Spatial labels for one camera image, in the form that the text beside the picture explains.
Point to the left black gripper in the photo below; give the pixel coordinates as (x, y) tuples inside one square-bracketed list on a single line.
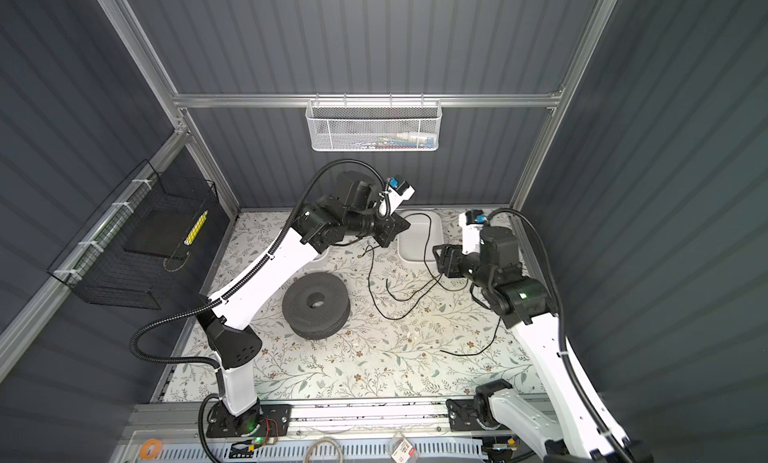
[(390, 225)]

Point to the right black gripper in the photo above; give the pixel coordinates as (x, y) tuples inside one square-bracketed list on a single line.
[(447, 260)]

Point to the black cable spool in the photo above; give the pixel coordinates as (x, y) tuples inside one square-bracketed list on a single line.
[(316, 306)]

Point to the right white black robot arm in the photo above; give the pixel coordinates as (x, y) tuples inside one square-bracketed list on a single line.
[(578, 427)]

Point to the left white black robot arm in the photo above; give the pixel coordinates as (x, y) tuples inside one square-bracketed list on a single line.
[(352, 208)]

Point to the right white tray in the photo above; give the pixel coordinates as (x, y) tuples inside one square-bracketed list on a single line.
[(414, 245)]

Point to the white tray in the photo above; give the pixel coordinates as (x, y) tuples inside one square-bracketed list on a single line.
[(322, 256), (414, 245)]

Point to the left white tray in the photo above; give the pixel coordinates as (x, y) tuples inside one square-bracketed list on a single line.
[(322, 256)]

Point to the small plastic packet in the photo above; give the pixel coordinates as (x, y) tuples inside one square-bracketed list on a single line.
[(401, 450)]

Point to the orange tape roll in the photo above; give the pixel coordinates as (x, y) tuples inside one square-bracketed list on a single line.
[(150, 449)]

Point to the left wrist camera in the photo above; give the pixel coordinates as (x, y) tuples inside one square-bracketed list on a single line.
[(396, 192)]

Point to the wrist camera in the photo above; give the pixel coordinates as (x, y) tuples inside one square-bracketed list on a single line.
[(471, 223), (396, 192)]

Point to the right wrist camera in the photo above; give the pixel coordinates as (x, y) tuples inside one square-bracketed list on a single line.
[(471, 223)]

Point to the white wire mesh basket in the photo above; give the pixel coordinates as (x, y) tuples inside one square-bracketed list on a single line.
[(371, 125)]

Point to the black wire basket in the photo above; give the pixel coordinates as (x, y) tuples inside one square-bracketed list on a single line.
[(99, 271)]

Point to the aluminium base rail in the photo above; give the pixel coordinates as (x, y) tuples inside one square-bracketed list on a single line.
[(303, 418)]

